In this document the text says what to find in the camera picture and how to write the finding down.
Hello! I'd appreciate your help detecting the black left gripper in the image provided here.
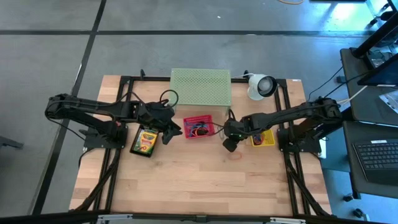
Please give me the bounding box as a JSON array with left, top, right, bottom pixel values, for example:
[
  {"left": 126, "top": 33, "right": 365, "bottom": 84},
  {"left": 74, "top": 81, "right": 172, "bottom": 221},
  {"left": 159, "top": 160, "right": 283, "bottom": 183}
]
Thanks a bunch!
[{"left": 138, "top": 101, "right": 183, "bottom": 146}]

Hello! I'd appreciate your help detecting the blue rubber band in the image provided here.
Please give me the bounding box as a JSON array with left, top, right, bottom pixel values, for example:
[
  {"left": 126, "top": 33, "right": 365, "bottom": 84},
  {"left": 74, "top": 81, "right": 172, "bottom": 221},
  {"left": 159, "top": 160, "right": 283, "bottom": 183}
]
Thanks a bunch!
[{"left": 185, "top": 122, "right": 203, "bottom": 134}]

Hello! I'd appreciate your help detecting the dark grey desk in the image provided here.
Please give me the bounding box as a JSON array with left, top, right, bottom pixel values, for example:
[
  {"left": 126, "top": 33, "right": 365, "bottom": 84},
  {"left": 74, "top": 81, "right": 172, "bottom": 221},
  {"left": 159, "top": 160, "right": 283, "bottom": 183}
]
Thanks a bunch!
[
  {"left": 340, "top": 47, "right": 398, "bottom": 125},
  {"left": 343, "top": 120, "right": 398, "bottom": 200}
]

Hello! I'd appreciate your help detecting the red plastic basket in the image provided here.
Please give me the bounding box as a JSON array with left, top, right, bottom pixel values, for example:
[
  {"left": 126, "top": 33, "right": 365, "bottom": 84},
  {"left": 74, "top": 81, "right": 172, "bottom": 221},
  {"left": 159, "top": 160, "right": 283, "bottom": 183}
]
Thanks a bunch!
[{"left": 183, "top": 114, "right": 216, "bottom": 139}]

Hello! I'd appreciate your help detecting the yellow plastic basket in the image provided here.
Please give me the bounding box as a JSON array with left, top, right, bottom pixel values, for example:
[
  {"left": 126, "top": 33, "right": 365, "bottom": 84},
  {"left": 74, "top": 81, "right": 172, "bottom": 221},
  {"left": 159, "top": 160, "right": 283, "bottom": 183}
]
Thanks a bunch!
[{"left": 250, "top": 129, "right": 276, "bottom": 147}]

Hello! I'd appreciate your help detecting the crayon box on black tray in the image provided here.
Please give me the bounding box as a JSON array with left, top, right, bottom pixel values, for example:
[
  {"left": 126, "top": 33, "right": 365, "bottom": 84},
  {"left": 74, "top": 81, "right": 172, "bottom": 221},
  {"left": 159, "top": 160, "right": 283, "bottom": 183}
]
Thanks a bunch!
[{"left": 129, "top": 124, "right": 159, "bottom": 158}]

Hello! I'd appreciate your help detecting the green perforated metal shelf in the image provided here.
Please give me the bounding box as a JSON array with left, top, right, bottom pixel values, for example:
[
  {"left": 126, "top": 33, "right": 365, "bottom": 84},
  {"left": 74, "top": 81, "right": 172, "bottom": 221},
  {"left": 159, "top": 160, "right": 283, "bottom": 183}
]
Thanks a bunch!
[{"left": 169, "top": 68, "right": 233, "bottom": 114}]

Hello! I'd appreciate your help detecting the black keyboard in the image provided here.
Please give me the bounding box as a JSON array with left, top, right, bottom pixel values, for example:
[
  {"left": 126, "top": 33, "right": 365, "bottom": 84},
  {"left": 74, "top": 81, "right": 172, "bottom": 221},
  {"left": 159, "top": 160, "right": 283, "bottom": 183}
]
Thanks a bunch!
[{"left": 353, "top": 139, "right": 398, "bottom": 187}]

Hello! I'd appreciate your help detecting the black power adapter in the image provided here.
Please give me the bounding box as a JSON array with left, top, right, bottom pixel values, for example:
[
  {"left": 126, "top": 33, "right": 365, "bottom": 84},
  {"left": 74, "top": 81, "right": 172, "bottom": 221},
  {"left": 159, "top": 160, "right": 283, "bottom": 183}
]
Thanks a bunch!
[{"left": 364, "top": 50, "right": 388, "bottom": 70}]

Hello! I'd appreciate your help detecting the black monitor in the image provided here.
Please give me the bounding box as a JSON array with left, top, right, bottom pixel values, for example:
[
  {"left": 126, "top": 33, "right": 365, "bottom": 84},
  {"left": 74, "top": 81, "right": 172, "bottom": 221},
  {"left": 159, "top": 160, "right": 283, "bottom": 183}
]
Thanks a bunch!
[{"left": 356, "top": 53, "right": 398, "bottom": 88}]

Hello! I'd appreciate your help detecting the white paper sheet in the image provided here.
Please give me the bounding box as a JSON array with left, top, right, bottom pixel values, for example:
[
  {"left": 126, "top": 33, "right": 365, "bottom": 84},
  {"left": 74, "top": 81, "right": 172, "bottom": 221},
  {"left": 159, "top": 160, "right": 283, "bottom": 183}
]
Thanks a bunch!
[{"left": 378, "top": 90, "right": 398, "bottom": 114}]

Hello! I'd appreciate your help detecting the grey furniture foot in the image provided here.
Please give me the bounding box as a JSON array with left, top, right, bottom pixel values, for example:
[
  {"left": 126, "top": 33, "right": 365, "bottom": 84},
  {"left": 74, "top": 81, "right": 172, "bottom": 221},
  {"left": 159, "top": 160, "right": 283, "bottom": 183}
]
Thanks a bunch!
[{"left": 0, "top": 136, "right": 24, "bottom": 151}]

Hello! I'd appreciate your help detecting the black metal pole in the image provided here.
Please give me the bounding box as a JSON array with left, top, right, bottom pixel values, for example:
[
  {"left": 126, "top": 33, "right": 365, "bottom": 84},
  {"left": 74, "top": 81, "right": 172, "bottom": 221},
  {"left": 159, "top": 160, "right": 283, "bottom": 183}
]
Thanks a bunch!
[{"left": 352, "top": 12, "right": 398, "bottom": 58}]

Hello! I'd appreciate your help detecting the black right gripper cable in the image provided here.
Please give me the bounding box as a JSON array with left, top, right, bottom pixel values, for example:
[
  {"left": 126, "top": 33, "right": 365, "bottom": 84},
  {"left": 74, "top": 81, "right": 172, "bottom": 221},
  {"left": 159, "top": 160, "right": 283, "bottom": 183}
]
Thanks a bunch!
[{"left": 214, "top": 108, "right": 238, "bottom": 136}]

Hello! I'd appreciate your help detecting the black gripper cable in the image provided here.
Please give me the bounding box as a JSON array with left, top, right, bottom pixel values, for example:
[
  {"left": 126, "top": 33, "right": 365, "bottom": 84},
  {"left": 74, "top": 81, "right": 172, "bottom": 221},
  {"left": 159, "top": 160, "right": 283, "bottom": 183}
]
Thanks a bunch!
[
  {"left": 214, "top": 108, "right": 238, "bottom": 136},
  {"left": 159, "top": 89, "right": 180, "bottom": 110}
]

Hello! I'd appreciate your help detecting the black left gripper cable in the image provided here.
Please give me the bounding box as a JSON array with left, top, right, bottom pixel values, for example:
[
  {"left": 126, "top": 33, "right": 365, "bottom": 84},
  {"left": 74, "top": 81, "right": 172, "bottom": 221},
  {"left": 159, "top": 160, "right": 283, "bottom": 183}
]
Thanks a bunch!
[{"left": 159, "top": 89, "right": 180, "bottom": 110}]

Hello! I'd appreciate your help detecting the white security camera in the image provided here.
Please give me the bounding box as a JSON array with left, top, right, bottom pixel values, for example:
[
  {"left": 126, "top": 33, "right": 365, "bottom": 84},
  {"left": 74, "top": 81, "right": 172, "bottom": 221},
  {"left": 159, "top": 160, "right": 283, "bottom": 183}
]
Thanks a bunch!
[{"left": 247, "top": 73, "right": 279, "bottom": 101}]

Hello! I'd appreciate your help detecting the black aluminium table frame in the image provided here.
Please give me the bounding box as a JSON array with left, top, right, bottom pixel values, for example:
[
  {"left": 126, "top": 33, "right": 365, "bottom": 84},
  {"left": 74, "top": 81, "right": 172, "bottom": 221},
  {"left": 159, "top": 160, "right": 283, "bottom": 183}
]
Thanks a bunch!
[{"left": 0, "top": 68, "right": 398, "bottom": 224}]

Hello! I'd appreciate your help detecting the silver metal bracket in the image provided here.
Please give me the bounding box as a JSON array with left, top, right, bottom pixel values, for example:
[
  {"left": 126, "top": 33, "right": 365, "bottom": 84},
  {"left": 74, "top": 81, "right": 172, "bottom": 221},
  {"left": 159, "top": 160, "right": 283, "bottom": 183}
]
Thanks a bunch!
[
  {"left": 269, "top": 217, "right": 307, "bottom": 224},
  {"left": 96, "top": 213, "right": 134, "bottom": 222}
]

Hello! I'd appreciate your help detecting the yellow floor cable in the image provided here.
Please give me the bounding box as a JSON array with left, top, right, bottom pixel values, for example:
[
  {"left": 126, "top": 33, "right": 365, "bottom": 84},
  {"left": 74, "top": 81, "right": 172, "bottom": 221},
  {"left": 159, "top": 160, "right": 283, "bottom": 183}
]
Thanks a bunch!
[{"left": 275, "top": 0, "right": 305, "bottom": 6}]

